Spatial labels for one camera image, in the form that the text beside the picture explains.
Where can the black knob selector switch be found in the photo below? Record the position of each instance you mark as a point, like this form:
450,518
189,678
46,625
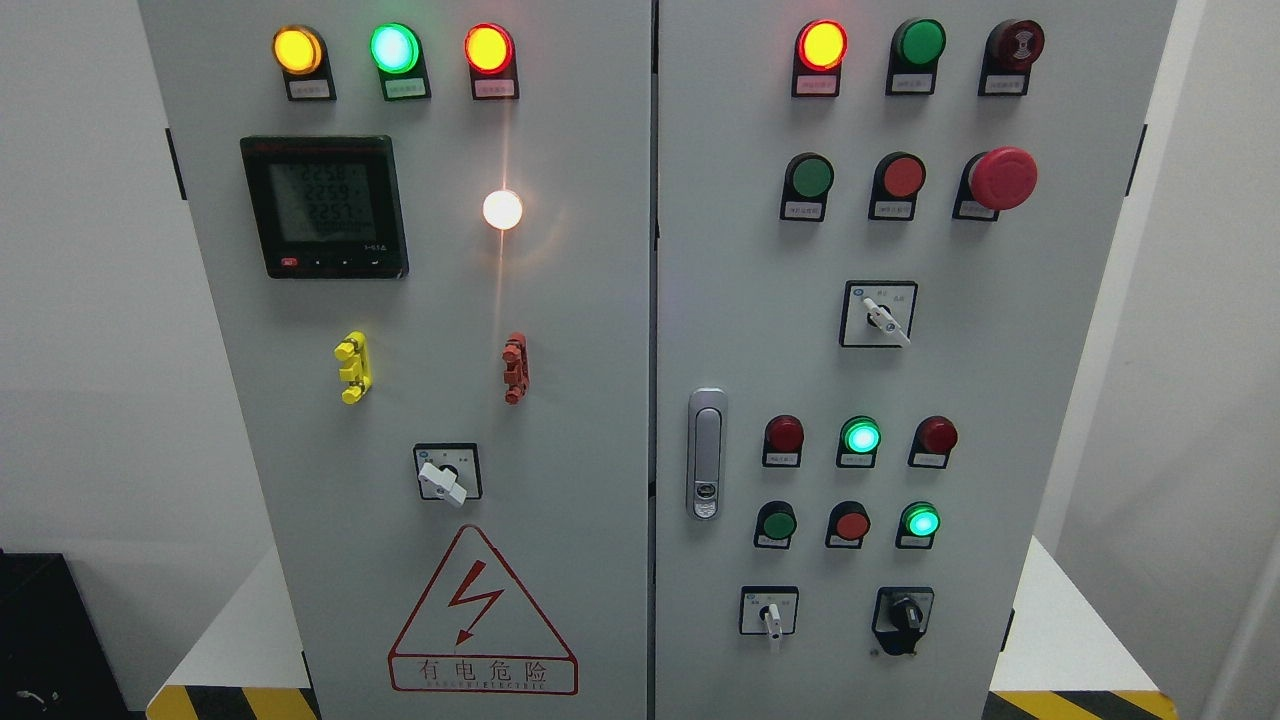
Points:
901,617

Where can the grey electrical cabinet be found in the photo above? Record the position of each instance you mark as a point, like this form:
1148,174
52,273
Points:
649,144

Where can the red terminal connector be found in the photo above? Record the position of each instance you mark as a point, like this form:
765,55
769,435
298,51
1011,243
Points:
516,375

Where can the dark red lamp middle left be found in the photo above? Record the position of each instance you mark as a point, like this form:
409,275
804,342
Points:
783,442

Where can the white glowing indicator lamp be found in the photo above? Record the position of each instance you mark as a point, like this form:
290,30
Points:
502,210

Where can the green push button lower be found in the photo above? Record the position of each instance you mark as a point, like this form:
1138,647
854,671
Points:
775,526

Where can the green push button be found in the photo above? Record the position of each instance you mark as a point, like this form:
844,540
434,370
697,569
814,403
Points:
775,526
806,184

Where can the bright green lamp middle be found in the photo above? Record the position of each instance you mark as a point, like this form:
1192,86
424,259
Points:
858,444

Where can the green push button upper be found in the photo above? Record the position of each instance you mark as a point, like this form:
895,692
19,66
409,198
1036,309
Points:
806,184

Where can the red push button lower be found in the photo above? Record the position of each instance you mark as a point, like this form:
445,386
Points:
848,525

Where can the red push button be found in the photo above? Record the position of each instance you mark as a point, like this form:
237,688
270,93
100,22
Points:
896,184
848,525

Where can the yellow terminal connector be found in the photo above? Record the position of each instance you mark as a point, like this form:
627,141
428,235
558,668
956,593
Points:
352,354

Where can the red lamp middle right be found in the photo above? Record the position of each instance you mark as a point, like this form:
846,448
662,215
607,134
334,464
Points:
933,441

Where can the red electrical warning sticker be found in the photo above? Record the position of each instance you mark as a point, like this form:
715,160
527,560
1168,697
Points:
477,629

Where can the red push button upper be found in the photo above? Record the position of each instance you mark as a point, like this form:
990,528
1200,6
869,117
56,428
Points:
896,184

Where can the green lamp lower right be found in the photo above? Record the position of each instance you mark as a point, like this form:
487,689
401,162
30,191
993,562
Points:
918,525

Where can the red indicator lamp left door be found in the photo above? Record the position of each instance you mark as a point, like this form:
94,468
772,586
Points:
491,58

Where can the red indicator lamp door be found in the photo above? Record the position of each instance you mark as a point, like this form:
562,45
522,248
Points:
491,58
819,52

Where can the black digital power meter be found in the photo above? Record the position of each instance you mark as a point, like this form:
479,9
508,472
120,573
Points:
327,207

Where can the red indicator lamp right door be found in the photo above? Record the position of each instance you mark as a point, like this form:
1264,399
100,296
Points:
819,52

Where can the green indicator lamp top left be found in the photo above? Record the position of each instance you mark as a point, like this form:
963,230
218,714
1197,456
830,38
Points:
397,54

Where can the red emergency stop button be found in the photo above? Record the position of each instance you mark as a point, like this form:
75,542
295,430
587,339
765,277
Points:
997,180

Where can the dark green lamp top right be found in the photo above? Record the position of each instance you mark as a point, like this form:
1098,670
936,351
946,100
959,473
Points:
915,49

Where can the yellow indicator lamp top left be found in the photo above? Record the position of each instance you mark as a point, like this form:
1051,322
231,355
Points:
301,54

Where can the white platform with hazard stripes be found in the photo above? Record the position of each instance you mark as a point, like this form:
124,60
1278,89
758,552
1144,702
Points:
1060,660

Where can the black box lower left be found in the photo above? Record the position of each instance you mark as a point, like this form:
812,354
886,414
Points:
52,663

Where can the silver door handle lock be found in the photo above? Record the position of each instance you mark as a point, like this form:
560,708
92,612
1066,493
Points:
705,431

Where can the white selector switch left door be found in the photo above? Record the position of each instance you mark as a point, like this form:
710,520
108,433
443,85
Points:
448,472

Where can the white selector switch upper right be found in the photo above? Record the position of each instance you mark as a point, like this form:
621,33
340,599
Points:
877,314

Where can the white selector switch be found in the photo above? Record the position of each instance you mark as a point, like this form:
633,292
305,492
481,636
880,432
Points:
877,314
768,610

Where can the white selector switch lower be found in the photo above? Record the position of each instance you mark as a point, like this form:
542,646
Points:
768,610

